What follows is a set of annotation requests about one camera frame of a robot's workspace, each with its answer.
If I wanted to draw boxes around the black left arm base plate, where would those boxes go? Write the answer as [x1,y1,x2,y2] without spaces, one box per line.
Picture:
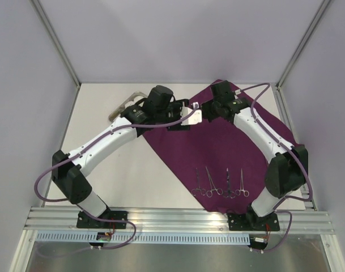
[76,210,128,229]

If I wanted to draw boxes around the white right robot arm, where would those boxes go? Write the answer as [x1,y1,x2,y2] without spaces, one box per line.
[201,80,309,230]

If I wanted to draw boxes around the purple cloth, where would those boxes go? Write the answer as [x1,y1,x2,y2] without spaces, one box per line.
[144,103,299,214]

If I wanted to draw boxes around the aluminium front frame rail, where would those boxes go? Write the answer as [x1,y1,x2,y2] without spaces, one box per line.
[24,206,335,235]

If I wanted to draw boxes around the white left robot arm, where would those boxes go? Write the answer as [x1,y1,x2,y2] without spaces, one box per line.
[52,85,190,227]

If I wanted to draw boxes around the black handled scissors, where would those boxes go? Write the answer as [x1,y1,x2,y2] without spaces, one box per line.
[223,168,236,199]

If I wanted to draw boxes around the right aluminium side rail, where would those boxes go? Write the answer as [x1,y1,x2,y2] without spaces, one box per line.
[272,85,317,211]

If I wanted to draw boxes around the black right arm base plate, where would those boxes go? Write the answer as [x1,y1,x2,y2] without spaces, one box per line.
[227,212,280,232]

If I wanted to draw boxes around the steel forceps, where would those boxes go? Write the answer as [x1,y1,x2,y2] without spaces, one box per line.
[235,169,249,197]
[191,168,206,197]
[205,167,223,198]

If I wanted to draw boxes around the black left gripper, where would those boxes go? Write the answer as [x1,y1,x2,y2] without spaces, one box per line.
[155,99,190,131]

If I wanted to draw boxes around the steel instrument tray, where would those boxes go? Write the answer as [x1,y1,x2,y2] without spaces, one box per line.
[108,91,147,123]

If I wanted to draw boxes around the aluminium frame post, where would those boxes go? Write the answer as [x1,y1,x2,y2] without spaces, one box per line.
[276,0,333,90]
[29,0,81,90]

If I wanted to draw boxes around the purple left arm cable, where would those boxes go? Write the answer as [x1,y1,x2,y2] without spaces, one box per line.
[33,104,200,257]

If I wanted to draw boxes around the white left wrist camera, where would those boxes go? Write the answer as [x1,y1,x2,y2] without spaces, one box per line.
[181,102,203,126]

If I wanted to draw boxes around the right aluminium frame post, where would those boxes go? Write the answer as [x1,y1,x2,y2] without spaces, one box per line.
[276,0,333,90]

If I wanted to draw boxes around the left aluminium frame post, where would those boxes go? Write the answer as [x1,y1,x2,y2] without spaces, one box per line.
[29,0,81,90]

